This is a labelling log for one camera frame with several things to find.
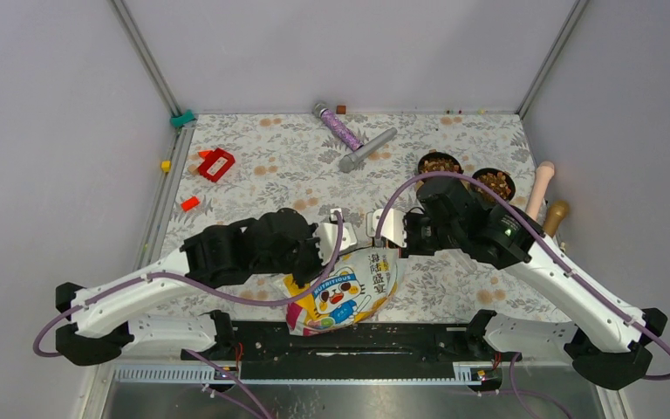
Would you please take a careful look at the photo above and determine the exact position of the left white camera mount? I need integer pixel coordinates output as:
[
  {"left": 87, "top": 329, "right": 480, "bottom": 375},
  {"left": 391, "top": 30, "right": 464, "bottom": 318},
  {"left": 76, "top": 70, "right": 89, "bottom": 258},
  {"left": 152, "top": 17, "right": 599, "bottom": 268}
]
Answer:
[{"left": 314, "top": 208, "right": 358, "bottom": 265}]

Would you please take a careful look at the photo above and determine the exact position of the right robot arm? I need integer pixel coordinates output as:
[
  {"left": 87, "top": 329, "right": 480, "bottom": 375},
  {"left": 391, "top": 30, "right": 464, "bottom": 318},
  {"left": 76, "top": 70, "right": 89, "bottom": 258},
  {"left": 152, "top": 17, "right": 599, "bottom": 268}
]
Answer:
[{"left": 402, "top": 172, "right": 667, "bottom": 390}]

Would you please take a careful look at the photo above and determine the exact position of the right black pet bowl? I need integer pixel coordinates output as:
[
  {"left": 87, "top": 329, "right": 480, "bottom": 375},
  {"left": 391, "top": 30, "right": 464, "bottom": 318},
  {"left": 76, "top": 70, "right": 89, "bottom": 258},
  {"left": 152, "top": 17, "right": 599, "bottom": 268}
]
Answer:
[{"left": 469, "top": 168, "right": 516, "bottom": 205}]

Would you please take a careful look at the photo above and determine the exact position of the small orange block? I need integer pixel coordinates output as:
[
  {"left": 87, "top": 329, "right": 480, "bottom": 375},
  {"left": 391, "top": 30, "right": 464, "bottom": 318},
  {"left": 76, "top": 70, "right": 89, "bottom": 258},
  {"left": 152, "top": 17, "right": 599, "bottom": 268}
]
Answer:
[{"left": 181, "top": 196, "right": 201, "bottom": 212}]

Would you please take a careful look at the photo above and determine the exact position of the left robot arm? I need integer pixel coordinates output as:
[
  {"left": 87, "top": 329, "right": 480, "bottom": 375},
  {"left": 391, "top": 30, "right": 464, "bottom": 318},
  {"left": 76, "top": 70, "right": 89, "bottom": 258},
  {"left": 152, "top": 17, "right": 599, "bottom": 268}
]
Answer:
[{"left": 55, "top": 208, "right": 345, "bottom": 366}]

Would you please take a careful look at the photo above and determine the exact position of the grey microphone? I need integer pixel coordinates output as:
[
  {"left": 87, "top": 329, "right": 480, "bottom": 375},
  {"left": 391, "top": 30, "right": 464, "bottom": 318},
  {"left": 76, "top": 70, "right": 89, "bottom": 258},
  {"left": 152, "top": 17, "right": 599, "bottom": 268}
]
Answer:
[{"left": 338, "top": 127, "right": 398, "bottom": 173}]

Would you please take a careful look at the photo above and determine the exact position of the black pet bowl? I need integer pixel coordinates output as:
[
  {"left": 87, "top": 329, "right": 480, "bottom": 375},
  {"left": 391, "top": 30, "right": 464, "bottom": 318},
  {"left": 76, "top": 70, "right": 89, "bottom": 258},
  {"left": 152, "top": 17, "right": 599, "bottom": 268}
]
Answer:
[
  {"left": 469, "top": 168, "right": 516, "bottom": 205},
  {"left": 416, "top": 150, "right": 464, "bottom": 175}
]

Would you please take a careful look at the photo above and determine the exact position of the floral table mat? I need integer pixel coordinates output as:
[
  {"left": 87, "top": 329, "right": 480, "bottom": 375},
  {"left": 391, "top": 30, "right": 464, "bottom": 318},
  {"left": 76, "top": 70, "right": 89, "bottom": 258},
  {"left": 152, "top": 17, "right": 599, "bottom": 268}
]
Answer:
[{"left": 152, "top": 113, "right": 565, "bottom": 323}]

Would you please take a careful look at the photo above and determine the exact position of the gold microphone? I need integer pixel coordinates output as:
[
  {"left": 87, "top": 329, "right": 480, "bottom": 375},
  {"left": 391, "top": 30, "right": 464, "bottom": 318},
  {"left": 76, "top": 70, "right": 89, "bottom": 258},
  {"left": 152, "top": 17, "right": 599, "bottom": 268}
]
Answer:
[{"left": 543, "top": 200, "right": 571, "bottom": 237}]

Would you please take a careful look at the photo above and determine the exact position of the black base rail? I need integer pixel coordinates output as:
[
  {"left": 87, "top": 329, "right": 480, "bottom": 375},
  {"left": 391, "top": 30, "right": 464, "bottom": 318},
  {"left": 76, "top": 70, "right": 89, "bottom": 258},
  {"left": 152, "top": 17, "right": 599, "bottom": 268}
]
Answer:
[{"left": 181, "top": 313, "right": 514, "bottom": 381}]

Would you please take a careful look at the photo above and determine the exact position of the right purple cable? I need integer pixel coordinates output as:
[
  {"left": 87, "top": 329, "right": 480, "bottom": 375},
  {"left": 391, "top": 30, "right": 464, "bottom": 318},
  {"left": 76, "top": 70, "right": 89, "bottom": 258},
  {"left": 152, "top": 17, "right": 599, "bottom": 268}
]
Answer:
[{"left": 373, "top": 170, "right": 670, "bottom": 419}]

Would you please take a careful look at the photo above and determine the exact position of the purple glitter microphone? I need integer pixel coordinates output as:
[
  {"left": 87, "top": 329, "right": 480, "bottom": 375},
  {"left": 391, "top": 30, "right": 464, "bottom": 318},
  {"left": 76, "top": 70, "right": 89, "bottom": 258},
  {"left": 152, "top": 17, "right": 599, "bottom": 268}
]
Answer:
[{"left": 312, "top": 102, "right": 363, "bottom": 151}]

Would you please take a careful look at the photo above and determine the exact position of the teal corner clip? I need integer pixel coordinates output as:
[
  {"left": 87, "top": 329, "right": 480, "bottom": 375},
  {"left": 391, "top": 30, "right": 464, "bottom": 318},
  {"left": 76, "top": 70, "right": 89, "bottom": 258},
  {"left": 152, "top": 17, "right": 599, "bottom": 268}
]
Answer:
[{"left": 169, "top": 109, "right": 196, "bottom": 129}]

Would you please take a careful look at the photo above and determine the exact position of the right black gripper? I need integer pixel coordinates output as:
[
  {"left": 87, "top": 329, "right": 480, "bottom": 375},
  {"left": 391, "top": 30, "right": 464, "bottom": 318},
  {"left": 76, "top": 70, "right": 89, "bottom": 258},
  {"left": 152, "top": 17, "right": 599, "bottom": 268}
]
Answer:
[{"left": 388, "top": 209, "right": 464, "bottom": 257}]

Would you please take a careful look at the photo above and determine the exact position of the pink microphone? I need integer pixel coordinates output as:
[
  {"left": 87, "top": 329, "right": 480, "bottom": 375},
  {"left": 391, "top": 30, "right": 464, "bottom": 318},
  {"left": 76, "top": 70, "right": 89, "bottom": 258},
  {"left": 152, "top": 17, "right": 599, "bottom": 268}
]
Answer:
[{"left": 524, "top": 161, "right": 555, "bottom": 220}]

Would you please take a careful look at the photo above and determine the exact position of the clear plastic scoop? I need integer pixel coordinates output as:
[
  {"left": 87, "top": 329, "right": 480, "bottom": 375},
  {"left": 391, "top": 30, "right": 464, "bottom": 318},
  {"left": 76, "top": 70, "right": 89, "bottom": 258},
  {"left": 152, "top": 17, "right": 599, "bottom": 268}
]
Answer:
[{"left": 451, "top": 250, "right": 478, "bottom": 274}]

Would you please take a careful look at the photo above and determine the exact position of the left black pet bowl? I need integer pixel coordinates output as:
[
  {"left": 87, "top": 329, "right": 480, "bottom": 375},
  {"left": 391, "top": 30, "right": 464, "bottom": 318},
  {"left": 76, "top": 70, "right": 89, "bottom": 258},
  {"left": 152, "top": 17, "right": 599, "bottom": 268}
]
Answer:
[{"left": 416, "top": 150, "right": 464, "bottom": 175}]

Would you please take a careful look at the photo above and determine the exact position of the red toy block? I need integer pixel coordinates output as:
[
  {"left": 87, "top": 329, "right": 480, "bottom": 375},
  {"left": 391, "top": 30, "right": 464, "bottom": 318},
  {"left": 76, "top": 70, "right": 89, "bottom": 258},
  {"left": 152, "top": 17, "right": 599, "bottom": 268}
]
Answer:
[{"left": 197, "top": 148, "right": 236, "bottom": 182}]

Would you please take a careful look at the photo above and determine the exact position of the cat food bag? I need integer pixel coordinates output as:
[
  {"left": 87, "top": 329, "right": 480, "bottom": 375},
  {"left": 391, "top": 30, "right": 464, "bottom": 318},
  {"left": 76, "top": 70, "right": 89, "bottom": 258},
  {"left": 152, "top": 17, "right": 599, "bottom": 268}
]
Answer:
[{"left": 285, "top": 248, "right": 403, "bottom": 336}]

